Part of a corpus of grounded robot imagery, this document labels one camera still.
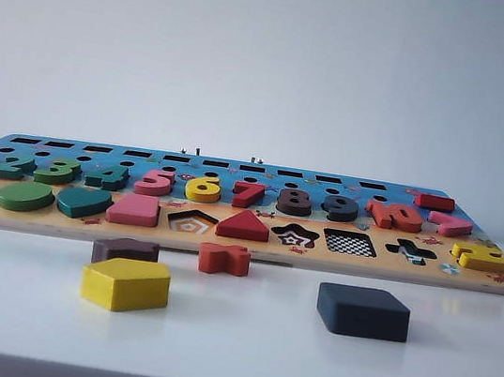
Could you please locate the dark blue wooden square block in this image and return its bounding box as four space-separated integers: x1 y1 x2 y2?
312 280 414 346

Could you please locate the red wooden number seven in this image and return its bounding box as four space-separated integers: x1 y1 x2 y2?
229 179 267 212

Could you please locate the brown wooden number eight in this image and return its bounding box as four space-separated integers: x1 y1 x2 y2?
275 186 315 219

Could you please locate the red wooden triangle block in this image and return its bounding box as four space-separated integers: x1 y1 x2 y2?
215 204 274 244

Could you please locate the yellow wooden number six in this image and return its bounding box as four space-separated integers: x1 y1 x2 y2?
182 173 224 206

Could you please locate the orange wooden cross block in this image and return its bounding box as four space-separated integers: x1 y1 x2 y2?
195 238 253 279

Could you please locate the dark blue wooden number nine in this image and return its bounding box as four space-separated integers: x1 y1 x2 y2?
320 192 361 225

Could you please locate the pink wooden number five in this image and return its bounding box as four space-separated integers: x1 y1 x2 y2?
131 166 178 201

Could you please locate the pink wooden trapezoid block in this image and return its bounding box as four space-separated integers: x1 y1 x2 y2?
104 189 162 230

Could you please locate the orange wooden number ten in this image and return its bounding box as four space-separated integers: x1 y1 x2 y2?
363 198 426 235

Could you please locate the wooden number shape puzzle board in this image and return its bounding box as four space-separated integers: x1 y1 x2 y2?
0 125 504 306

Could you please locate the dark green wooden number four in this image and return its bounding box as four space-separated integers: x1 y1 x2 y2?
83 160 131 193

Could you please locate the brown wooden star block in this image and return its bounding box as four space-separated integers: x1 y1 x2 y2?
89 234 162 274

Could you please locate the yellow wooden pentagon block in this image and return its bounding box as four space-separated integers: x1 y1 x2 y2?
76 251 174 321

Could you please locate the teal wooden heart block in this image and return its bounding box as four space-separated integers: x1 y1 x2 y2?
54 183 115 224

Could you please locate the red wooden minus sign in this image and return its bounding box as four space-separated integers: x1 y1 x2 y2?
413 192 456 214

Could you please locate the green wooden number three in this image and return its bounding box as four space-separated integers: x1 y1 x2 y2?
33 154 84 189

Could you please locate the pink wooden angle sign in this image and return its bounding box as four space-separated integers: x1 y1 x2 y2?
425 209 475 241

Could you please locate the green wooden oval block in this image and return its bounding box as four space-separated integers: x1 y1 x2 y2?
0 176 58 218

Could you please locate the teal wooden number two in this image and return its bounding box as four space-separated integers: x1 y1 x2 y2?
0 150 39 185

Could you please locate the yellow wooden math sign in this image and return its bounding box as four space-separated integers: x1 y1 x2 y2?
449 240 504 276

